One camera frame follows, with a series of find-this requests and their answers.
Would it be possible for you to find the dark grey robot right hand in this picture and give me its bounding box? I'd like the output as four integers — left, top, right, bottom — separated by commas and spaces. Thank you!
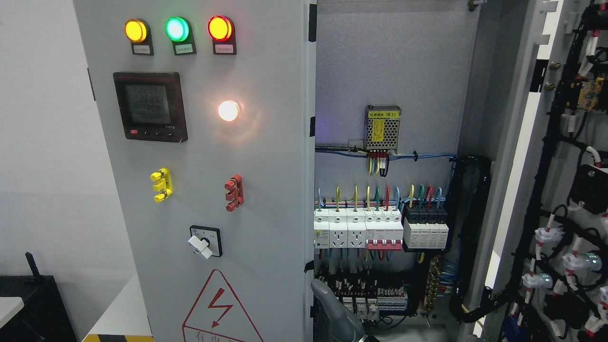
311, 279, 368, 342

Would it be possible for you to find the grey cabinet door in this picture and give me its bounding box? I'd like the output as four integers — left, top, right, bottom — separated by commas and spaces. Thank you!
74, 0, 315, 342
450, 0, 607, 342

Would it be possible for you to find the relay terminal block row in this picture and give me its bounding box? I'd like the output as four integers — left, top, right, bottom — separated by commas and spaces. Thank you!
315, 267, 409, 323

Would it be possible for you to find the white socket breaker row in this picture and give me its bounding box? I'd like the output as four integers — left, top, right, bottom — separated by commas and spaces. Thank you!
313, 208, 403, 250

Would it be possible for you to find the brass ground terminal bar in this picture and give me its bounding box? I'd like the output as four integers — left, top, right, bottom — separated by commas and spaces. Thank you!
424, 256, 442, 313

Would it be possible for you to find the red electric hazard warning sticker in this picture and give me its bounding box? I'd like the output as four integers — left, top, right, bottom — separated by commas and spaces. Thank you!
182, 269, 263, 342

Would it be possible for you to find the black white surge protector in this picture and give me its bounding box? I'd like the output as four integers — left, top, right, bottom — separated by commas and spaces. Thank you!
402, 206, 450, 252

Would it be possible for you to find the metal mesh power supply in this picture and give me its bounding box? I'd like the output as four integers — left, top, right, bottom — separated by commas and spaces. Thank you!
364, 104, 401, 150

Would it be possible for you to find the white glowing indicator light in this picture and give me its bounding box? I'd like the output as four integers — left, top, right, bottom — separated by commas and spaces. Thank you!
218, 100, 241, 123

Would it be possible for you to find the black digital power meter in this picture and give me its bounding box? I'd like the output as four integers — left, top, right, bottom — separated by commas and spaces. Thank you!
113, 72, 188, 143

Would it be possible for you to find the black device with antenna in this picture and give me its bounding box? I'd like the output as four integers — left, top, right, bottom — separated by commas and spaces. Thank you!
0, 252, 77, 342

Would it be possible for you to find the red indicator light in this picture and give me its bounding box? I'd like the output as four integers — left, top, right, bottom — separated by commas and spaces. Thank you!
207, 15, 237, 56

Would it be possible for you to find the green indicator light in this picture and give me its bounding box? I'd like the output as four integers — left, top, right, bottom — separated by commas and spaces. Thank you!
164, 17, 196, 56

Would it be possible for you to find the yellow indicator light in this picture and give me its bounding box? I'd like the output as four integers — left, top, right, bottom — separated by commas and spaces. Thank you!
124, 18, 154, 56

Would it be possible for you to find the black wrapped cable loom right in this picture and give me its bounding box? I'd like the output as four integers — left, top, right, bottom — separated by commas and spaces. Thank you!
446, 155, 511, 324

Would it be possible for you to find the white rotary selector switch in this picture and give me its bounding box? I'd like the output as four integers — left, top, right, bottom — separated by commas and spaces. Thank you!
188, 225, 222, 258

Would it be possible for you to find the red terminal post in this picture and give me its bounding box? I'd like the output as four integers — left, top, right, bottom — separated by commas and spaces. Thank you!
224, 174, 245, 212

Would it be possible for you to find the yellow terminal post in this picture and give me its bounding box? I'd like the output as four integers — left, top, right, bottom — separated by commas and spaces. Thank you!
150, 167, 173, 203

